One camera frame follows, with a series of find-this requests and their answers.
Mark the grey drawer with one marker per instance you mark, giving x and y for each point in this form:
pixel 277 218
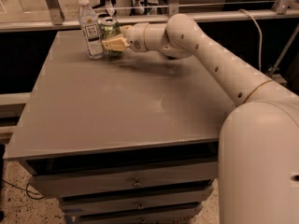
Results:
pixel 145 216
pixel 82 183
pixel 136 201

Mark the middle grey drawer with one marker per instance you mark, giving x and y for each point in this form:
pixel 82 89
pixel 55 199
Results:
pixel 136 201

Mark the green soda can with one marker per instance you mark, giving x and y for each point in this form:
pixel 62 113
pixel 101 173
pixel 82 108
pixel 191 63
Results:
pixel 109 28

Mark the top grey drawer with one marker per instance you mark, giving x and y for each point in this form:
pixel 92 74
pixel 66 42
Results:
pixel 82 183

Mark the person's white shoe left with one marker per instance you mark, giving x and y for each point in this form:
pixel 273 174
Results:
pixel 110 8

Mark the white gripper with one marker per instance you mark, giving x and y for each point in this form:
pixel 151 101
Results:
pixel 135 36

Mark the clear plastic water bottle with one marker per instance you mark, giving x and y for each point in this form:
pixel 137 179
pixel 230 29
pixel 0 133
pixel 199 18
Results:
pixel 88 21

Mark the person's white shoe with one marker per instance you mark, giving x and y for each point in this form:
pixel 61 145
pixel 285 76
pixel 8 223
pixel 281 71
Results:
pixel 110 8
pixel 139 10

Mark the grey drawer cabinet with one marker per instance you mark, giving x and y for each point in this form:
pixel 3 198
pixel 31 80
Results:
pixel 139 111

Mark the person's white shoe right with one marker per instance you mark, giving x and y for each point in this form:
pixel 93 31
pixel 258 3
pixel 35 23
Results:
pixel 139 10

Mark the metal railing frame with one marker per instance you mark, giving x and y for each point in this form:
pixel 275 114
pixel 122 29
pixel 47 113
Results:
pixel 34 15

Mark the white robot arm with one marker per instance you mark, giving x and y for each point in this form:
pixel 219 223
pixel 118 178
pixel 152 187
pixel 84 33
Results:
pixel 258 159

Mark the bottom grey drawer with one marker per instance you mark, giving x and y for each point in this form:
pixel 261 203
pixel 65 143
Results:
pixel 145 216

